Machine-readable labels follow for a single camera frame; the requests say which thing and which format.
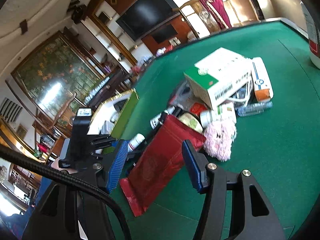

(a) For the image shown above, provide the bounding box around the clear zip pouch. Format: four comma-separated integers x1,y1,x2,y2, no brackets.
224,80,253,109

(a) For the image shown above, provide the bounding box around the black wall television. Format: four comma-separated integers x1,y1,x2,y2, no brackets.
116,0,178,41

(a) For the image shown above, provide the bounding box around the magenta cloth on chair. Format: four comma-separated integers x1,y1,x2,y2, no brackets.
199,0,232,30

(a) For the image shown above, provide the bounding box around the pink plush toy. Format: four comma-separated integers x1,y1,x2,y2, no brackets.
203,119,237,162

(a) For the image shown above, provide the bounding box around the white green medicine box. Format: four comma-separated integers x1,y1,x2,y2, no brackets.
184,47,252,109

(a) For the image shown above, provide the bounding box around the wooden chair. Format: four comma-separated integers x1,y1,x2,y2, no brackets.
173,0,228,39

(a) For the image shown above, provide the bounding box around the white green pill bottle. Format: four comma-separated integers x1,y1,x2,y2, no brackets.
200,102,236,128

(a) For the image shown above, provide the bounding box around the white bottle red cap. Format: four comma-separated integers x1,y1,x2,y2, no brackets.
300,2,320,69

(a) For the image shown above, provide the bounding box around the white bottle orange cap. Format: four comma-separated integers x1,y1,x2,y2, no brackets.
128,133,145,153

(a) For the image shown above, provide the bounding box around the clear plastic pen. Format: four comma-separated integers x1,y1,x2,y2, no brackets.
237,101,273,117

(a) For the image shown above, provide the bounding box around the green gold storage box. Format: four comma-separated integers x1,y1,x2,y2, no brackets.
87,89,139,139

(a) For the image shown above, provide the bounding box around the white orange slim box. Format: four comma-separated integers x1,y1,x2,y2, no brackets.
252,57,274,102

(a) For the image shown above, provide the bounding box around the black braided cable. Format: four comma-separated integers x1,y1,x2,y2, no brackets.
0,143,132,240

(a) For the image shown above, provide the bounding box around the red foil pouch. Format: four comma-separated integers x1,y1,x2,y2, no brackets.
119,115,206,217

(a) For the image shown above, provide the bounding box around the red grey flat box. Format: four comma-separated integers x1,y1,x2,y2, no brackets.
189,102,208,117

